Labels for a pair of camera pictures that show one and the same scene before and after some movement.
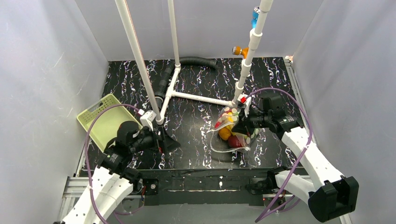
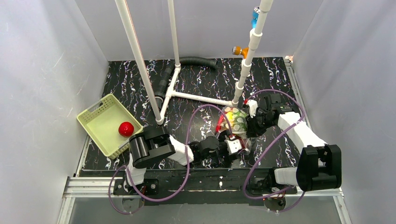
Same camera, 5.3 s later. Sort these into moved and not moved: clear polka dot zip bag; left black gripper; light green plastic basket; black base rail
Moved: left black gripper
Not moved: black base rail; clear polka dot zip bag; light green plastic basket
